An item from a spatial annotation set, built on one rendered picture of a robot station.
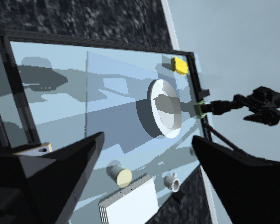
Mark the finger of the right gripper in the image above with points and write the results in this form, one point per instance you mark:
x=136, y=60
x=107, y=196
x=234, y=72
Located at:
x=234, y=104
x=261, y=117

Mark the pale blue flat mat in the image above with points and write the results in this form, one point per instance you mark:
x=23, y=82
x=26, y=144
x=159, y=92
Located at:
x=118, y=104

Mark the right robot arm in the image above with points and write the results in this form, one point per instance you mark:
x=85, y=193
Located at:
x=264, y=94

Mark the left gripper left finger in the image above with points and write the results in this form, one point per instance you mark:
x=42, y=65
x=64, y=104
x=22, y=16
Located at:
x=52, y=183

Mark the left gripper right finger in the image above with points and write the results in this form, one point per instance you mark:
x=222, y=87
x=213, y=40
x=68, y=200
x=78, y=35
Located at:
x=249, y=189

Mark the yellow sponge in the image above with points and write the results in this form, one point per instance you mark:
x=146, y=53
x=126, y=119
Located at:
x=178, y=66

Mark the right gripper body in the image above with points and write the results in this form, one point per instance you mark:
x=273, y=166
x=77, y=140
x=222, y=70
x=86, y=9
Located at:
x=275, y=117

